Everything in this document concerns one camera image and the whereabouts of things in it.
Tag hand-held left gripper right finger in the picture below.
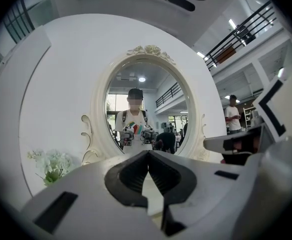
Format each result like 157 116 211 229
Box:
149 150 259 237

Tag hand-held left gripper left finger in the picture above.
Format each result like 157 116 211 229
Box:
20 150 166 240

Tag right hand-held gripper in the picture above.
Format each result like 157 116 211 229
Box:
203 63 292 232

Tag cream vanity dressing table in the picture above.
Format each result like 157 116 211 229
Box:
80 44 213 216

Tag oval vanity mirror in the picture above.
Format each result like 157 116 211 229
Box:
105 63 189 155

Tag white flowers in glass vase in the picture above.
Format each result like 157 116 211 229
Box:
27 148 74 188

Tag black balcony railing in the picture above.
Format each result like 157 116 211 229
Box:
204 0 278 72

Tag black framed window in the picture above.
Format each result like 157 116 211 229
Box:
2 0 38 45

